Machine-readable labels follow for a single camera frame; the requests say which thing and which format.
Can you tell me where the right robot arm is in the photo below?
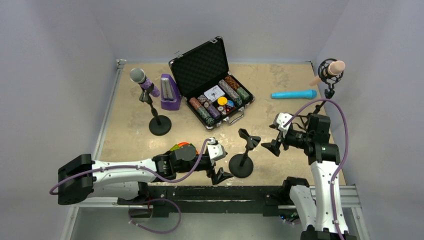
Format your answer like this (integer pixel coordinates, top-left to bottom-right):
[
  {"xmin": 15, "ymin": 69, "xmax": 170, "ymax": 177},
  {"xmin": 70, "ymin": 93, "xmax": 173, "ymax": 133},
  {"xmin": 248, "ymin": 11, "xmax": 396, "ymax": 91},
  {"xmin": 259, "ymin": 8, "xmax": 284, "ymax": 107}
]
[{"xmin": 262, "ymin": 113, "xmax": 356, "ymax": 240}]

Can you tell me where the black round-base stand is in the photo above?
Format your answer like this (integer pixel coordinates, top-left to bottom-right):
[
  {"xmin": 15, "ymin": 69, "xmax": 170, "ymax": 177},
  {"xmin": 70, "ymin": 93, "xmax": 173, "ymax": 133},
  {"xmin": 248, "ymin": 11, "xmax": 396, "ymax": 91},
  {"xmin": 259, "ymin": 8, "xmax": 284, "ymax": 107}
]
[
  {"xmin": 228, "ymin": 128, "xmax": 261, "ymax": 179},
  {"xmin": 139, "ymin": 83, "xmax": 172, "ymax": 136}
]

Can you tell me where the orange curved toy track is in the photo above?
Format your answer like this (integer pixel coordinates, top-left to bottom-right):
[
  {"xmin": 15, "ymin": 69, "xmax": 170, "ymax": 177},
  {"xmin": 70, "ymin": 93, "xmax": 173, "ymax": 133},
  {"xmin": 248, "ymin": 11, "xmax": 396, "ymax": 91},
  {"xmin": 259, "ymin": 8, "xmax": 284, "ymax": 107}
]
[{"xmin": 177, "ymin": 142, "xmax": 199, "ymax": 154}]

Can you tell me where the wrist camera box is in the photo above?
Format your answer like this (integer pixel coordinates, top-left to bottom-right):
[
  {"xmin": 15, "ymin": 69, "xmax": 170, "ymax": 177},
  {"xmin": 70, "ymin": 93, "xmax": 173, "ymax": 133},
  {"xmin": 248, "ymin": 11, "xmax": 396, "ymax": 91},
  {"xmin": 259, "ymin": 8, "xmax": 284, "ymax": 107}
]
[
  {"xmin": 206, "ymin": 137, "xmax": 227, "ymax": 163},
  {"xmin": 269, "ymin": 112, "xmax": 292, "ymax": 132}
]

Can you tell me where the white playing card box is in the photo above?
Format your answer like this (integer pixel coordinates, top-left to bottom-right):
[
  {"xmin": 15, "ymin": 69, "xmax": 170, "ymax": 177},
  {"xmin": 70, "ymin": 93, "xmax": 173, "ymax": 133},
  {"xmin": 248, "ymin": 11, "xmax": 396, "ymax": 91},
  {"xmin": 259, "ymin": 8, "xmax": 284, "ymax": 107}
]
[{"xmin": 203, "ymin": 85, "xmax": 226, "ymax": 102}]

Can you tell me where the purple metronome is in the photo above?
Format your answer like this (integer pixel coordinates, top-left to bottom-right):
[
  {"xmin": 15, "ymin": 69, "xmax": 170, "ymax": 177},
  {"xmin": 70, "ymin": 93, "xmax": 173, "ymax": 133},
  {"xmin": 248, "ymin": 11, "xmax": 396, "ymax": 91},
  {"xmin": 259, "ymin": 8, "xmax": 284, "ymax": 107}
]
[{"xmin": 160, "ymin": 73, "xmax": 182, "ymax": 111}]

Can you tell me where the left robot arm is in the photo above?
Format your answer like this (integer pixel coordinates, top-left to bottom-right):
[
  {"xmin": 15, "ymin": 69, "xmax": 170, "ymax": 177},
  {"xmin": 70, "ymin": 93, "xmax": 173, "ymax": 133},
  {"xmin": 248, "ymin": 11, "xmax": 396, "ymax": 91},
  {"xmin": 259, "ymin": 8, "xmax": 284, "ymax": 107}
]
[{"xmin": 50, "ymin": 141, "xmax": 233, "ymax": 206}]

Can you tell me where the yellow dealer button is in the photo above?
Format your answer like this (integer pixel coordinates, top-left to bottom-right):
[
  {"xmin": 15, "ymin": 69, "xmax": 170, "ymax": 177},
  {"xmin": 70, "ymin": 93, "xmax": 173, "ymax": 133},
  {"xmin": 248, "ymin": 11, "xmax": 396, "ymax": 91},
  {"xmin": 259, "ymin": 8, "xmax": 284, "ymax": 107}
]
[{"xmin": 217, "ymin": 96, "xmax": 228, "ymax": 106}]

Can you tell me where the beige pink microphone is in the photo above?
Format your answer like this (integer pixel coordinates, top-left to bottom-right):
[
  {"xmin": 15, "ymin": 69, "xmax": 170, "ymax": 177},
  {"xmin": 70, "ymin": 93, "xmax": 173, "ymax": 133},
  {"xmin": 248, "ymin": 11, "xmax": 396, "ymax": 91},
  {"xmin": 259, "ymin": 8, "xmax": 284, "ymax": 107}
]
[{"xmin": 309, "ymin": 58, "xmax": 346, "ymax": 86}]

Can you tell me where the blue microphone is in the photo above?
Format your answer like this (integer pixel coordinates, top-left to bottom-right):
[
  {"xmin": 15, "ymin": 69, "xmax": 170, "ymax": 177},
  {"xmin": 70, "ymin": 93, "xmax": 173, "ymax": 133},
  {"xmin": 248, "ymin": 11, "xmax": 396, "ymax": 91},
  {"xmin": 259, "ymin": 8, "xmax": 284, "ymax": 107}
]
[{"xmin": 271, "ymin": 89, "xmax": 318, "ymax": 99}]

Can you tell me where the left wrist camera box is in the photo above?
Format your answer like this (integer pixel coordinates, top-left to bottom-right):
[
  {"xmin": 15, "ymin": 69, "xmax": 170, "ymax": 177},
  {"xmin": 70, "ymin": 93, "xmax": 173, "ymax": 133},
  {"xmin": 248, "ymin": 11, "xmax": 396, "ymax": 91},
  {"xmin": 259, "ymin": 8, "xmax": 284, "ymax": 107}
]
[{"xmin": 206, "ymin": 137, "xmax": 227, "ymax": 163}]

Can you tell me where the black tripod shock-mount stand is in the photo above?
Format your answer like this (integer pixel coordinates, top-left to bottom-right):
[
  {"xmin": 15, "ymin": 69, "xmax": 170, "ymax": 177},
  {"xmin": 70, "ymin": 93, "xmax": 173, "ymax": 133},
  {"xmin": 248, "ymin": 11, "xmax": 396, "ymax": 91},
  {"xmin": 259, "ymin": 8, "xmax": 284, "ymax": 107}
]
[{"xmin": 320, "ymin": 72, "xmax": 344, "ymax": 99}]

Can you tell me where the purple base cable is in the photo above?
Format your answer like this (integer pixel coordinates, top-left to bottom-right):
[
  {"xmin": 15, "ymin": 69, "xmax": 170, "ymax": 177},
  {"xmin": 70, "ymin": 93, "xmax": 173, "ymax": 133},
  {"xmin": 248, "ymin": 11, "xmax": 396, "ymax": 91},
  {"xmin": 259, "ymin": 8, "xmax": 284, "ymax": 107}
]
[{"xmin": 128, "ymin": 198, "xmax": 182, "ymax": 235}]

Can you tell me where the lime green long brick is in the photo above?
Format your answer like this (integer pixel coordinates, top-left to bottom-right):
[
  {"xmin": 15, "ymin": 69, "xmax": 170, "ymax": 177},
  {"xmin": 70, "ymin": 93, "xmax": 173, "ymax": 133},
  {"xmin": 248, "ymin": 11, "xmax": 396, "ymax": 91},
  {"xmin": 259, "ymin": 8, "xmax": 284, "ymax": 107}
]
[{"xmin": 170, "ymin": 144, "xmax": 180, "ymax": 152}]

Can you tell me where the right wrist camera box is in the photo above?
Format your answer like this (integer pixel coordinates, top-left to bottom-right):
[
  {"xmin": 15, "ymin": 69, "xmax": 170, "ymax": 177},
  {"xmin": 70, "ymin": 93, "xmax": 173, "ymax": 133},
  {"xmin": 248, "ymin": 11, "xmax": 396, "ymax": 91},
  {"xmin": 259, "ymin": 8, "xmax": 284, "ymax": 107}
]
[{"xmin": 269, "ymin": 112, "xmax": 292, "ymax": 132}]

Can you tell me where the black poker chip case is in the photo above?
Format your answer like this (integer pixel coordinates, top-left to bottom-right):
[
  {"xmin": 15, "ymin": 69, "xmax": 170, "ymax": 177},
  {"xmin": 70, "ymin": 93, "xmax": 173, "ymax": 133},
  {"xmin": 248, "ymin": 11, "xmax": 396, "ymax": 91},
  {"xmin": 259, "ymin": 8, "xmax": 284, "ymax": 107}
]
[{"xmin": 168, "ymin": 36, "xmax": 255, "ymax": 130}]

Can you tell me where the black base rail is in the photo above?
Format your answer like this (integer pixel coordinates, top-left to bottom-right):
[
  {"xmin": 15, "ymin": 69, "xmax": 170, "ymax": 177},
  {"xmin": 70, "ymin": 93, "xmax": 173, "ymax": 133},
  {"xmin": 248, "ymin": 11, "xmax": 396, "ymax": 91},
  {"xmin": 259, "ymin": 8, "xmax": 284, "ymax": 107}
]
[{"xmin": 117, "ymin": 185, "xmax": 300, "ymax": 221}]

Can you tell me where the purple glitter microphone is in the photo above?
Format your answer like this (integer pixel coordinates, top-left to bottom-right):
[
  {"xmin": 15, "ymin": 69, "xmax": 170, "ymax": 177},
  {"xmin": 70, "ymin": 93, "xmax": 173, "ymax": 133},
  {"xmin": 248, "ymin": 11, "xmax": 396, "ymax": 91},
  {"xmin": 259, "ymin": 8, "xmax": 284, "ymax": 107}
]
[{"xmin": 129, "ymin": 68, "xmax": 161, "ymax": 98}]

